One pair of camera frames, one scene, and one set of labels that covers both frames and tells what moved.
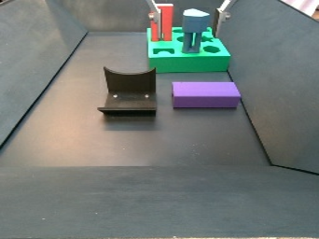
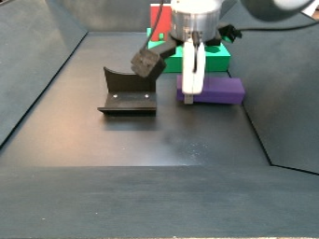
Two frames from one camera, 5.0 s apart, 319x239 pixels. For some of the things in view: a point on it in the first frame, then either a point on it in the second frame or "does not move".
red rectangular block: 167,18 does not move
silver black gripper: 219,17 to 196,22
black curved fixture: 131,93 does not move
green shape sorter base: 168,60 does not move
